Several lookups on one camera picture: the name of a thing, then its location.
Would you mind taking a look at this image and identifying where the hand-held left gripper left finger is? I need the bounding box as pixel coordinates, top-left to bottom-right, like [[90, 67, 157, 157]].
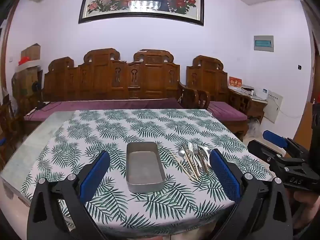
[[27, 150, 111, 240]]

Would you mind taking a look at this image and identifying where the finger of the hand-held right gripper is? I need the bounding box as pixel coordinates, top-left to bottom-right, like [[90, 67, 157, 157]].
[[247, 139, 304, 166], [262, 130, 310, 155]]

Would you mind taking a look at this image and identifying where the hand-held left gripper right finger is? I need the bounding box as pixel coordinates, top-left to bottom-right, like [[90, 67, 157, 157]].
[[209, 149, 293, 240]]

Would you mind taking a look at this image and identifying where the dark wooden chopstick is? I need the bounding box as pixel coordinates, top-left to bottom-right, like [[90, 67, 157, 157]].
[[198, 146, 209, 175]]

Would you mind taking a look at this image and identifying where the light wooden chopstick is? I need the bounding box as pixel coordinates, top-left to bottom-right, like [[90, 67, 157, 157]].
[[183, 152, 200, 180], [174, 152, 194, 181]]

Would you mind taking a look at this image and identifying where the rectangular metal tray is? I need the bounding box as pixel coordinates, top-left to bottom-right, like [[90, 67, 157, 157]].
[[126, 141, 166, 193]]

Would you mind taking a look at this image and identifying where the metal spoon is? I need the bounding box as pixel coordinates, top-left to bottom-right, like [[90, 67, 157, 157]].
[[201, 145, 211, 168], [178, 147, 193, 176]]

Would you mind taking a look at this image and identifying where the person's right hand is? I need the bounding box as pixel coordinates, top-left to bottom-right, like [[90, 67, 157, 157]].
[[294, 190, 320, 221]]

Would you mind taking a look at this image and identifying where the white floor cabinet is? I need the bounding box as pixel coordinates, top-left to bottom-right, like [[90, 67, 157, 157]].
[[264, 91, 284, 123]]

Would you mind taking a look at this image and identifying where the wooden side table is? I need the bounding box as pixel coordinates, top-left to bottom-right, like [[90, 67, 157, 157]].
[[229, 87, 266, 126]]

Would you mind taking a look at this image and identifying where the metal fork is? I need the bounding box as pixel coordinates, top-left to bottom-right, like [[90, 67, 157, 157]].
[[192, 144, 203, 170]]

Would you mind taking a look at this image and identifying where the green leaf print tablecloth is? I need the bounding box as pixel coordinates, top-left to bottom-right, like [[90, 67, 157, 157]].
[[20, 109, 274, 230]]

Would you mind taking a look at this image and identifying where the short purple seat cushion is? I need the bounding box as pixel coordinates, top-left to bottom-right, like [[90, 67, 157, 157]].
[[207, 101, 248, 121]]

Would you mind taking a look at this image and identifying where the white printer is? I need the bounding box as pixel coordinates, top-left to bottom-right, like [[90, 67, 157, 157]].
[[241, 85, 269, 99]]

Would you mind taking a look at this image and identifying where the red gift box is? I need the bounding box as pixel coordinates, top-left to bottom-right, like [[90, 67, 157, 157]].
[[229, 77, 243, 88]]

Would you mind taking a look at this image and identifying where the long purple seat cushion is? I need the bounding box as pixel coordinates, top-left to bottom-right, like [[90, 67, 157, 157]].
[[24, 97, 184, 122]]

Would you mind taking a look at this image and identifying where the carved wooden armchair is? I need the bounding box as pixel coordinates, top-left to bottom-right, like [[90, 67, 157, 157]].
[[179, 55, 265, 140]]

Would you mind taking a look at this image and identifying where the wooden chair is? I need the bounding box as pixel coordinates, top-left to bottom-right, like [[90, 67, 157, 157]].
[[0, 94, 25, 160]]

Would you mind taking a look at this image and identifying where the long carved wooden sofa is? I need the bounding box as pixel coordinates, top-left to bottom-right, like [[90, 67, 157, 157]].
[[41, 48, 199, 110]]

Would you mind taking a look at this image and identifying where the large cardboard box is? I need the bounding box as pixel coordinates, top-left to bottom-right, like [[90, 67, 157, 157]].
[[11, 67, 43, 98]]

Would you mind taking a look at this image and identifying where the white flat box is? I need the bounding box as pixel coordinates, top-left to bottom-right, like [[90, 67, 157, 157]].
[[15, 59, 41, 73]]

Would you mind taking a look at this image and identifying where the small cardboard box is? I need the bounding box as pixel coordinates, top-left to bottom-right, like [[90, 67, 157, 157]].
[[20, 43, 41, 60]]

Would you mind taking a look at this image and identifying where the wall electrical panel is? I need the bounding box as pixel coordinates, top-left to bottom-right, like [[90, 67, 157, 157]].
[[253, 35, 274, 52]]

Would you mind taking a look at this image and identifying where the wooden door frame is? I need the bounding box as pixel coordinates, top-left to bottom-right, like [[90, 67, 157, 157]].
[[0, 4, 19, 98]]

